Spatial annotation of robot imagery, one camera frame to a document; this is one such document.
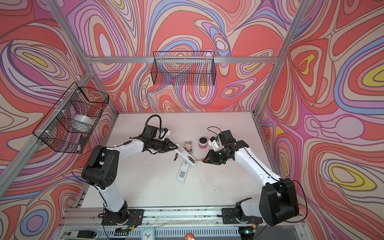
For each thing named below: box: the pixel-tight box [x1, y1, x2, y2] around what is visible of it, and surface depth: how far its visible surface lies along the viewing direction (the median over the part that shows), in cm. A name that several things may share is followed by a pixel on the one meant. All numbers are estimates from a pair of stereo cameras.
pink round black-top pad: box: [198, 136, 208, 149], surface depth 98 cm
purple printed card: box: [183, 140, 193, 153], surface depth 101 cm
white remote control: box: [176, 159, 190, 183], surface depth 90 cm
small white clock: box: [141, 227, 156, 240], surface depth 69 cm
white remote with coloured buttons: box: [174, 143, 199, 168], surface depth 92 cm
